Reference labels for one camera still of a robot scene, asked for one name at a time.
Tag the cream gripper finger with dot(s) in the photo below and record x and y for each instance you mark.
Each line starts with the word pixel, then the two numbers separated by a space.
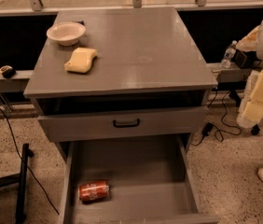
pixel 250 114

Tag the red coke can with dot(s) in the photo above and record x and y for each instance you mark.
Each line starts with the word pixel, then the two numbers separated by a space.
pixel 93 191

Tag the grey top drawer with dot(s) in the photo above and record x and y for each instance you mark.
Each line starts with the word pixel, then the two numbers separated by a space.
pixel 90 126

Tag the grey drawer cabinet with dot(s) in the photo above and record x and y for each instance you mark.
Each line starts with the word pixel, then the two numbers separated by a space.
pixel 146 59

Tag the grey open middle drawer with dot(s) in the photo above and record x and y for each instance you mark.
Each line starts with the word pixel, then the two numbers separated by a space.
pixel 149 178

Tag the small black box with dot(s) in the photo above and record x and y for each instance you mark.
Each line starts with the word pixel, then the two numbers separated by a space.
pixel 244 59

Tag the clear water bottle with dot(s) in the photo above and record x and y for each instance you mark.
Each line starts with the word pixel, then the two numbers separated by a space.
pixel 229 54

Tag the yellow sponge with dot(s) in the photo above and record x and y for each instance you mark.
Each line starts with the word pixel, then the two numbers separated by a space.
pixel 81 60

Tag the white bowl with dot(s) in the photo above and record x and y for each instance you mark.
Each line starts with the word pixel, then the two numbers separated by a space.
pixel 66 33

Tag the black floor stand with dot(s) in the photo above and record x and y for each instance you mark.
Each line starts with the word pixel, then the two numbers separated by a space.
pixel 20 180

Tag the black yellow tape measure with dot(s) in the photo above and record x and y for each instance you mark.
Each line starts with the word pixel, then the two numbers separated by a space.
pixel 7 71

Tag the black drawer handle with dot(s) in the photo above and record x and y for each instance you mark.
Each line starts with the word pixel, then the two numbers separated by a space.
pixel 126 124

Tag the grey window ledge rail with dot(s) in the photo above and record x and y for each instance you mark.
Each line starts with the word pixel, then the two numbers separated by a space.
pixel 16 83

